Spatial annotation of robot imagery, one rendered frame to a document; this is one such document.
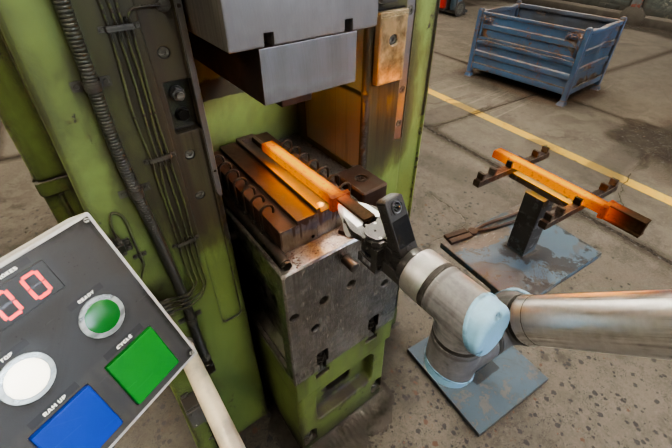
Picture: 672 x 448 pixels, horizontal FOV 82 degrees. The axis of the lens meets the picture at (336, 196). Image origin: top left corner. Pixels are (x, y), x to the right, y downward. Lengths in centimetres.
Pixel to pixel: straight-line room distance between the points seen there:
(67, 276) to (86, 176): 23
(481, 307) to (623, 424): 139
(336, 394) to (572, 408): 92
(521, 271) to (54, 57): 120
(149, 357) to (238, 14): 52
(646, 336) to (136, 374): 67
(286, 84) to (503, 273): 85
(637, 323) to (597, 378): 142
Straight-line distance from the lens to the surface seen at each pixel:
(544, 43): 450
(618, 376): 210
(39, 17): 72
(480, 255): 129
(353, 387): 156
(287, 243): 88
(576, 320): 69
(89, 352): 65
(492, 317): 64
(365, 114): 105
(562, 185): 119
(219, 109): 121
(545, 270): 132
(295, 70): 70
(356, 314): 115
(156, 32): 75
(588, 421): 193
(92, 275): 64
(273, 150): 101
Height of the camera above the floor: 154
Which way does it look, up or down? 36 degrees down
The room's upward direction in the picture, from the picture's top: straight up
